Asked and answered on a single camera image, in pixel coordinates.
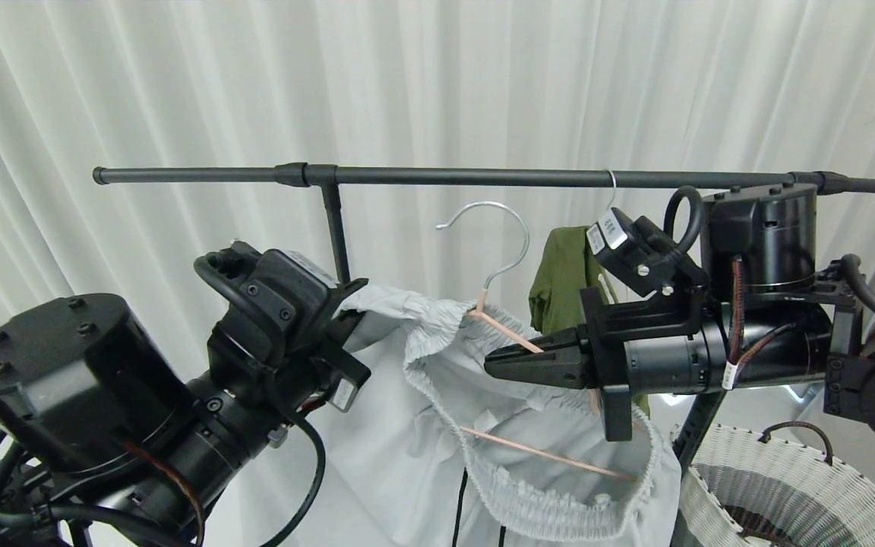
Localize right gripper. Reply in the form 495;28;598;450
485;287;835;442

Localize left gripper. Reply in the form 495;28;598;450
96;356;372;525

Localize green printed shirt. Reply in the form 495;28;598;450
529;226;651;417

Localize pale grey shorts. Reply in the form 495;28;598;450
238;285;683;547

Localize black clothes rack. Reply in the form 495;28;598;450
93;163;875;547

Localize white laundry basket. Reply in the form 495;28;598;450
673;420;875;547

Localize white curtain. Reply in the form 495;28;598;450
0;0;875;403

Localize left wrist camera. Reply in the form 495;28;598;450
194;242;368;369

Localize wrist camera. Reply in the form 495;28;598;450
194;242;368;369
586;209;710;299

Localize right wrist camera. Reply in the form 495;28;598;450
586;209;710;299

